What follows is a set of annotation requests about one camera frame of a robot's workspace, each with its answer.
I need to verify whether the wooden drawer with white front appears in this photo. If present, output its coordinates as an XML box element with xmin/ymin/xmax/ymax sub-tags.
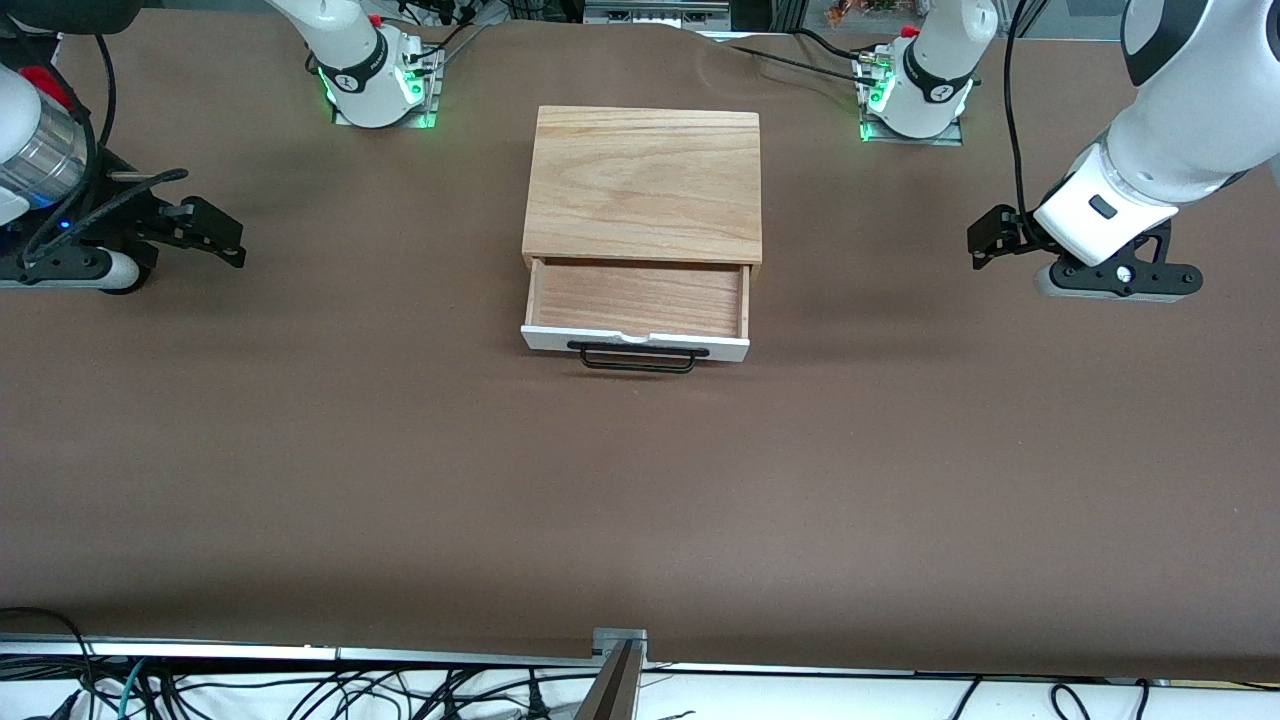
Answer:
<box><xmin>520</xmin><ymin>257</ymin><xmax>752</xmax><ymax>364</ymax></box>

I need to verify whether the wooden drawer cabinet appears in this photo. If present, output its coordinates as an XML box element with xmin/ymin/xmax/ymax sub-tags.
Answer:
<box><xmin>522</xmin><ymin>105</ymin><xmax>767</xmax><ymax>292</ymax></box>

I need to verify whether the brown table cloth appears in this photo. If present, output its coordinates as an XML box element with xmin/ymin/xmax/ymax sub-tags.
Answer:
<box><xmin>0</xmin><ymin>8</ymin><xmax>1280</xmax><ymax>683</ymax></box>

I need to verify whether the grey background device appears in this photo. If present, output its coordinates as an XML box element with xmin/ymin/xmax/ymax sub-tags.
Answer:
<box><xmin>584</xmin><ymin>0</ymin><xmax>733</xmax><ymax>32</ymax></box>

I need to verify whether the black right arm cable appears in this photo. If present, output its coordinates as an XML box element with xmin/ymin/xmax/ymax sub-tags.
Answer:
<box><xmin>15</xmin><ymin>35</ymin><xmax>191</xmax><ymax>266</ymax></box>

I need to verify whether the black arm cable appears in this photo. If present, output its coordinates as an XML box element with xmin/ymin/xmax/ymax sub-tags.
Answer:
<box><xmin>1002</xmin><ymin>0</ymin><xmax>1047</xmax><ymax>229</ymax></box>
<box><xmin>15</xmin><ymin>35</ymin><xmax>191</xmax><ymax>266</ymax></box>

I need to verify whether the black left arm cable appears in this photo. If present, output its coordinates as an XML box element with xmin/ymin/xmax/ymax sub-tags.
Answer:
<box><xmin>1002</xmin><ymin>0</ymin><xmax>1047</xmax><ymax>229</ymax></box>

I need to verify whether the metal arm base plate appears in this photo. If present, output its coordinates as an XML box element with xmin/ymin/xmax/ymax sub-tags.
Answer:
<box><xmin>332</xmin><ymin>42</ymin><xmax>445</xmax><ymax>130</ymax></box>
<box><xmin>858</xmin><ymin>52</ymin><xmax>967</xmax><ymax>147</ymax></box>

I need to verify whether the black cable on cloth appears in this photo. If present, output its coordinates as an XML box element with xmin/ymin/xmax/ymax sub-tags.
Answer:
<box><xmin>795</xmin><ymin>28</ymin><xmax>873</xmax><ymax>59</ymax></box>
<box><xmin>728</xmin><ymin>42</ymin><xmax>869</xmax><ymax>81</ymax></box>

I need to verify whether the aluminium table edge rail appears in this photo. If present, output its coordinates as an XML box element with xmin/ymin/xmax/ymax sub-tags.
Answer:
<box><xmin>0</xmin><ymin>632</ymin><xmax>601</xmax><ymax>668</ymax></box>

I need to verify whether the black looped cable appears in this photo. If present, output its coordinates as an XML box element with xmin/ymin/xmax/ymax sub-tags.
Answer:
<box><xmin>0</xmin><ymin>606</ymin><xmax>99</xmax><ymax>701</ymax></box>

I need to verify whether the teal cable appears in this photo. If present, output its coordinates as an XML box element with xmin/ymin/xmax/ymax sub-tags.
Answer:
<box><xmin>112</xmin><ymin>658</ymin><xmax>149</xmax><ymax>720</ymax></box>

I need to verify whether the grey metal camera mount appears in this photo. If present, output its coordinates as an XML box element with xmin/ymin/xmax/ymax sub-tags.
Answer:
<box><xmin>574</xmin><ymin>627</ymin><xmax>649</xmax><ymax>720</ymax></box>

